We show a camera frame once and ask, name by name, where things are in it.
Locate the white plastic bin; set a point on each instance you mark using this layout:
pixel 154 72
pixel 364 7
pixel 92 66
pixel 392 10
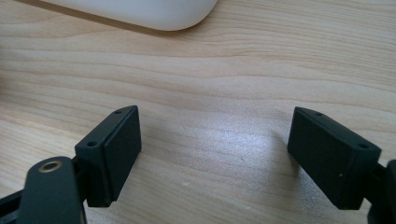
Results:
pixel 140 12

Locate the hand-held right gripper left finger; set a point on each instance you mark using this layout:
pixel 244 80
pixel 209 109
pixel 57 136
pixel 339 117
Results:
pixel 107 161

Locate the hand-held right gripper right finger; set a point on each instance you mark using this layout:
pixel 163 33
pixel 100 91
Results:
pixel 330 158

